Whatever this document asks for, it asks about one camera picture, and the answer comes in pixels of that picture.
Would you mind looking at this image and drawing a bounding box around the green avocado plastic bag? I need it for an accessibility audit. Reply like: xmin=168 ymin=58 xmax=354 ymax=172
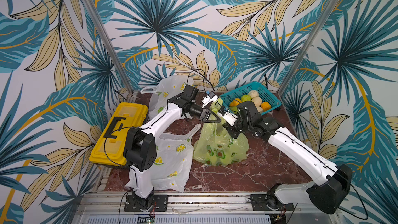
xmin=193 ymin=115 xmax=249 ymax=166

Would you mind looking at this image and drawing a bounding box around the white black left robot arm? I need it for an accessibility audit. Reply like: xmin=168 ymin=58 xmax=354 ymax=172
xmin=123 ymin=85 xmax=221 ymax=209

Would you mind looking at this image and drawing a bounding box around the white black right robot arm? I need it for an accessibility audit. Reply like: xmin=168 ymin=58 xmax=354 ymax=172
xmin=217 ymin=101 xmax=352 ymax=215

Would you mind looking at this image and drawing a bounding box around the white pear front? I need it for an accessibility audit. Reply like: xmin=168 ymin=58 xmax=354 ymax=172
xmin=256 ymin=106 xmax=263 ymax=113

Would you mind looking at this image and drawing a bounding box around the green pear behind large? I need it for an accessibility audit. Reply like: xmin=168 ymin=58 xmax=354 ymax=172
xmin=229 ymin=106 xmax=238 ymax=114

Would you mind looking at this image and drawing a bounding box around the small green pear back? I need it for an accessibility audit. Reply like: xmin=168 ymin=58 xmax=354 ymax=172
xmin=241 ymin=95 xmax=251 ymax=102

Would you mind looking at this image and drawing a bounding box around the orange pear back left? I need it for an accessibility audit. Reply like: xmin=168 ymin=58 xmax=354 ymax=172
xmin=229 ymin=98 xmax=242 ymax=107

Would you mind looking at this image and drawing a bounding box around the orange pear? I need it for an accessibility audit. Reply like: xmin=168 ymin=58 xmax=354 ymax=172
xmin=229 ymin=98 xmax=242 ymax=107
xmin=260 ymin=102 xmax=272 ymax=112

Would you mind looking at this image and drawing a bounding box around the orange pear right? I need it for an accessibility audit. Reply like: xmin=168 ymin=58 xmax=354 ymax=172
xmin=260 ymin=102 xmax=272 ymax=112

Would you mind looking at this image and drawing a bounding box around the teal plastic basket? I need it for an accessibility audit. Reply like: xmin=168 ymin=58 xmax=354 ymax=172
xmin=220 ymin=82 xmax=282 ymax=115

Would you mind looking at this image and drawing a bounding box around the white lemon plastic bag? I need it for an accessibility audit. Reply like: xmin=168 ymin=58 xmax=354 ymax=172
xmin=125 ymin=123 xmax=202 ymax=193

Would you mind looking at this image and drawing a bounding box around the yellow tool box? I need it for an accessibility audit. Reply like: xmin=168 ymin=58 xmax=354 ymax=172
xmin=89 ymin=103 xmax=148 ymax=166

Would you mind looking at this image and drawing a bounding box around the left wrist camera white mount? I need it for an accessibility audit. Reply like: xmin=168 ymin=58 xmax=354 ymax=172
xmin=202 ymin=91 xmax=219 ymax=108

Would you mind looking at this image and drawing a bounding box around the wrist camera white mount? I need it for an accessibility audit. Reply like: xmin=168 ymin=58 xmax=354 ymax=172
xmin=202 ymin=91 xmax=219 ymax=108
xmin=217 ymin=107 xmax=238 ymax=127

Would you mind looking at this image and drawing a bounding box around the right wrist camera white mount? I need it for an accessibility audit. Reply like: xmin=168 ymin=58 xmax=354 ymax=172
xmin=217 ymin=107 xmax=238 ymax=127

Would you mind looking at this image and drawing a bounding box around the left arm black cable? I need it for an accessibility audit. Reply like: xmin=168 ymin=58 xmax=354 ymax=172
xmin=186 ymin=69 xmax=215 ymax=92

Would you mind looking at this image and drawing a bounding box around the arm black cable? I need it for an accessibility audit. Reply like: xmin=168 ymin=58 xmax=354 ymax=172
xmin=186 ymin=69 xmax=215 ymax=92
xmin=337 ymin=180 xmax=369 ymax=221

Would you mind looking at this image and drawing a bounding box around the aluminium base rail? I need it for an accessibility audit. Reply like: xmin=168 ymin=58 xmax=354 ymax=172
xmin=72 ymin=192 xmax=345 ymax=224

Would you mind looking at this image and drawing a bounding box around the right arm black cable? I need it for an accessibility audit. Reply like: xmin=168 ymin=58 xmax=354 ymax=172
xmin=337 ymin=180 xmax=369 ymax=221

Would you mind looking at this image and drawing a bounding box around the aluminium right frame post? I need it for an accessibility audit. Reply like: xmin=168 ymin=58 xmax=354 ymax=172
xmin=277 ymin=0 xmax=339 ymax=95

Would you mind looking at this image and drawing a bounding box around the aluminium frame post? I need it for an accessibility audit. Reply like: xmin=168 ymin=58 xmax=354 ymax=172
xmin=277 ymin=0 xmax=339 ymax=95
xmin=82 ymin=0 xmax=134 ymax=95

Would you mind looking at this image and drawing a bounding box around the aluminium left frame post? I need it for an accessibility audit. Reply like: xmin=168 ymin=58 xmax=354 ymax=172
xmin=82 ymin=0 xmax=134 ymax=95

